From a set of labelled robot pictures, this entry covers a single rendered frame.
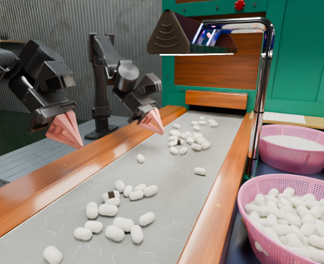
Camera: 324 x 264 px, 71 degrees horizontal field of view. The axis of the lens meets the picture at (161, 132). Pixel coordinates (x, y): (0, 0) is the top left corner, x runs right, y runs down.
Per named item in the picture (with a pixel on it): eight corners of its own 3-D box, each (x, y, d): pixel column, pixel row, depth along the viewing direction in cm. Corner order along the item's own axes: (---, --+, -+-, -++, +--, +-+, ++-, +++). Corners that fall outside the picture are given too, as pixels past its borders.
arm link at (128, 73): (147, 78, 63) (136, 45, 67) (116, 80, 60) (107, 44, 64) (137, 100, 73) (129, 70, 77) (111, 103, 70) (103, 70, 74)
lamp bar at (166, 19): (146, 54, 42) (145, 10, 40) (217, 53, 96) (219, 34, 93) (187, 54, 39) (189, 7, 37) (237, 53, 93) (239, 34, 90)
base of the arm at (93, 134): (118, 112, 118) (107, 111, 121) (93, 123, 101) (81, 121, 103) (119, 127, 121) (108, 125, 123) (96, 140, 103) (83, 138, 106)
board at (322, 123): (248, 121, 99) (248, 118, 98) (251, 113, 112) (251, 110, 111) (341, 131, 86) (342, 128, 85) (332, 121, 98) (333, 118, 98)
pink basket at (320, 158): (290, 185, 67) (296, 155, 64) (236, 150, 91) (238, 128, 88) (355, 172, 75) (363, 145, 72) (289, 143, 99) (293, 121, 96)
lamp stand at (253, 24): (187, 178, 71) (194, 19, 56) (204, 153, 88) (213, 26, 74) (253, 193, 63) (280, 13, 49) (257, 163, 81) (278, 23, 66)
